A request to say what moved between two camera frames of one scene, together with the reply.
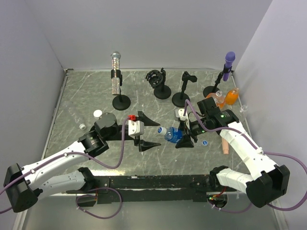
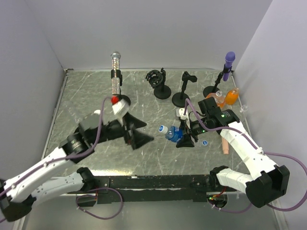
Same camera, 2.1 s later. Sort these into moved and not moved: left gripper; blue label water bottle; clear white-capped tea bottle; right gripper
Moved: left gripper
Not moved: clear white-capped tea bottle; right gripper; blue label water bottle
